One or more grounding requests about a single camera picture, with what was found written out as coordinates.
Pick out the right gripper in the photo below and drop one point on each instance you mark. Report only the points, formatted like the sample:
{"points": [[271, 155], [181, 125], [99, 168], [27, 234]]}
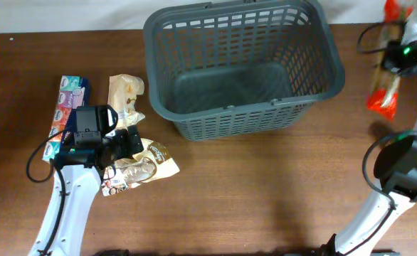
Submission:
{"points": [[389, 61]]}

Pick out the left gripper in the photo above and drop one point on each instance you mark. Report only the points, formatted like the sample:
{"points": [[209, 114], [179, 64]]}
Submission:
{"points": [[127, 147]]}

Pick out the brown cookie bag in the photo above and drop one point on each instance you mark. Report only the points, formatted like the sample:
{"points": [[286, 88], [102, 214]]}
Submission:
{"points": [[153, 163]]}

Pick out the orange San Remo pasta pack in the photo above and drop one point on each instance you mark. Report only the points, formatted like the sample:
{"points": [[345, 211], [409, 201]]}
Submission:
{"points": [[383, 97]]}

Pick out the beige snack bag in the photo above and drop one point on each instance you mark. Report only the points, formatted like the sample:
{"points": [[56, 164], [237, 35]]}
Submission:
{"points": [[122, 95]]}

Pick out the grey plastic shopping basket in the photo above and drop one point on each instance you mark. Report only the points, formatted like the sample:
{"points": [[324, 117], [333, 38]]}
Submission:
{"points": [[223, 69]]}

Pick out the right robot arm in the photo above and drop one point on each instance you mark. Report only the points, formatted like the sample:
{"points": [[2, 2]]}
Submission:
{"points": [[389, 165]]}

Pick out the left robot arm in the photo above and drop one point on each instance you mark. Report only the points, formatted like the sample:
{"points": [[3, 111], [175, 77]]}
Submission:
{"points": [[78, 171]]}

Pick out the Kleenex tissue multipack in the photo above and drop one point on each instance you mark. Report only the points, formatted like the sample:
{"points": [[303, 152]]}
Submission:
{"points": [[74, 91]]}

